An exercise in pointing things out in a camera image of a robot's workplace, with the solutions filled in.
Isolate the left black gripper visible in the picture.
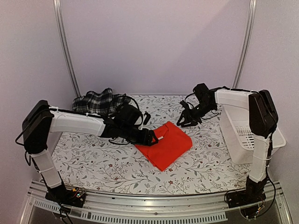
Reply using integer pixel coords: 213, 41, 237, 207
120, 124, 159, 147

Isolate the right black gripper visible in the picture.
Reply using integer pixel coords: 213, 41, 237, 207
176, 102, 215, 127

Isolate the red garment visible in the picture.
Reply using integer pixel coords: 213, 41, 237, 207
135, 121, 192, 171

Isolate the black white plaid skirt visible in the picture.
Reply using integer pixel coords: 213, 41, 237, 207
72, 88, 131, 115

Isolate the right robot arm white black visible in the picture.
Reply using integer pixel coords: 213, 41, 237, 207
177, 83, 278, 203

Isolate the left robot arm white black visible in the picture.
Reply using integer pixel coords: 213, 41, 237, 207
15, 100, 158, 203

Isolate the floral patterned table cloth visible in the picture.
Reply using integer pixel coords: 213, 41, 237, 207
52, 105, 251, 195

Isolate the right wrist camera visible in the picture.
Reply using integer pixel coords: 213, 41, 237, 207
179, 100, 194, 110

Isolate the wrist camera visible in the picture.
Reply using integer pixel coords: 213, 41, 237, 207
179, 100, 194, 110
139, 112, 151, 129

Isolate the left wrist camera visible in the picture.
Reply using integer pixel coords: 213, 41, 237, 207
139, 112, 151, 129

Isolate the front aluminium rail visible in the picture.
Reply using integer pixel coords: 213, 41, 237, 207
20, 181, 293, 224

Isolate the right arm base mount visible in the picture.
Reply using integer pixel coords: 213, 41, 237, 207
224, 187, 266, 208

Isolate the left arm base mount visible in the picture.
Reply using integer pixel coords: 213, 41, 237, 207
45, 184, 86, 208

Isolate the right aluminium frame post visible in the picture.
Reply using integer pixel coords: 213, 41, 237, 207
232, 0, 257, 89

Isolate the aluminium frame post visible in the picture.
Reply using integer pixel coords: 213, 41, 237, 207
53, 0, 81, 97
232, 0, 257, 89

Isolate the left aluminium frame post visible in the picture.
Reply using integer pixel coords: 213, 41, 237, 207
53, 0, 81, 97

